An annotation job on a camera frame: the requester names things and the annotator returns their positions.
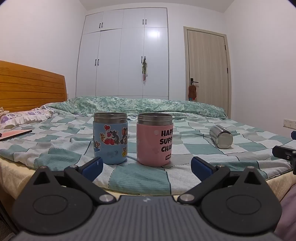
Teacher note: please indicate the green hanging ornament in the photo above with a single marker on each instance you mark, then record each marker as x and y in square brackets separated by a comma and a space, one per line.
[144, 68]

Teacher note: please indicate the green floral quilt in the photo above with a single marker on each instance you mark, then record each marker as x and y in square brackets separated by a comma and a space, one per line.
[138, 104]

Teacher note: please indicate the purple floral pillow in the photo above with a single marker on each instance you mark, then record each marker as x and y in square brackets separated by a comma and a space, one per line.
[25, 115]

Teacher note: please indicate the checkered green white bed sheet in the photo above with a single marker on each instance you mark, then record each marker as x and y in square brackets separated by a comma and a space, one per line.
[69, 148]

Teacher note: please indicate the pink flat book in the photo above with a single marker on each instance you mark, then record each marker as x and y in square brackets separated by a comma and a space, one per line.
[13, 134]

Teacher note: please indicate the blue cartoon print cup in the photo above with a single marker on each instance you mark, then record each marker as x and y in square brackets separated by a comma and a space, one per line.
[111, 141]

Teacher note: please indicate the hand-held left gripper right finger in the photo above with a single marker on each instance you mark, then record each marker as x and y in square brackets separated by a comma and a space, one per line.
[200, 168]

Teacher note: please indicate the pink cup with black lettering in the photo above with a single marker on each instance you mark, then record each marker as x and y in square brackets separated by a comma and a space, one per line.
[150, 143]

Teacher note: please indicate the person's pink clothing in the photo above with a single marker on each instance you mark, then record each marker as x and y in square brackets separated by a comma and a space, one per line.
[289, 215]

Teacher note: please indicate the wooden headboard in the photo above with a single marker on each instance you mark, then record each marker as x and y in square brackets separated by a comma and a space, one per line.
[30, 88]

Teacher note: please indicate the beige door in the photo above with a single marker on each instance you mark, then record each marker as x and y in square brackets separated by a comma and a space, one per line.
[208, 64]

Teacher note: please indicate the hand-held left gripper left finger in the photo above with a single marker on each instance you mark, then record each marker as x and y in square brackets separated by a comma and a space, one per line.
[93, 168]

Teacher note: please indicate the white wall socket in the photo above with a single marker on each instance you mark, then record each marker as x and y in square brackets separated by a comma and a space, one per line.
[289, 123]

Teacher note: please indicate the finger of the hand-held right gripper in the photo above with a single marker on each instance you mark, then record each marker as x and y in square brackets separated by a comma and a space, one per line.
[281, 151]
[293, 135]

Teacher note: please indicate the bare stainless steel cup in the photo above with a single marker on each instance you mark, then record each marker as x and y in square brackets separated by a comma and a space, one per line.
[220, 136]

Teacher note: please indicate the brown hanging bag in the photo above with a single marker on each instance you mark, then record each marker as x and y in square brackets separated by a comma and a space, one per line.
[192, 91]

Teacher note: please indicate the beige mattress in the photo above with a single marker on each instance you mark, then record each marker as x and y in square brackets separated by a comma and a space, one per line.
[13, 172]

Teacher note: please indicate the white wardrobe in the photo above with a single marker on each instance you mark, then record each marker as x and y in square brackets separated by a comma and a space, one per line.
[120, 58]

